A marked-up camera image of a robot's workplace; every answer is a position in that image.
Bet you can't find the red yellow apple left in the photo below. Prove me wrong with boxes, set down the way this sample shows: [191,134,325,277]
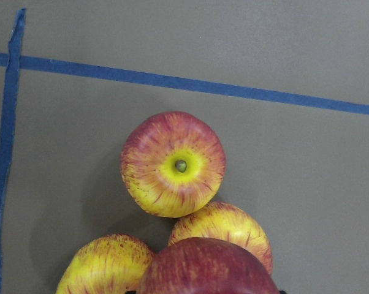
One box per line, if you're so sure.
[168,202,273,274]

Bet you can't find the red yellow apple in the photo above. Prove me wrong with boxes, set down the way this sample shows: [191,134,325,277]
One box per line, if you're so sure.
[168,202,273,274]
[56,233,155,294]
[121,111,226,218]

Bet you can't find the red yellow apple back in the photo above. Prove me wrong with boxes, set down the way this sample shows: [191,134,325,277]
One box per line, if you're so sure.
[56,233,155,294]

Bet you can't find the dark red apple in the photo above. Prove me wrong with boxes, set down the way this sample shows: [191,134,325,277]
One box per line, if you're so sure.
[137,237,279,293]

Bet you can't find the red yellow apple front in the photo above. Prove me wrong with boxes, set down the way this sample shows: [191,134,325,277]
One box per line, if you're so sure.
[121,111,226,218]

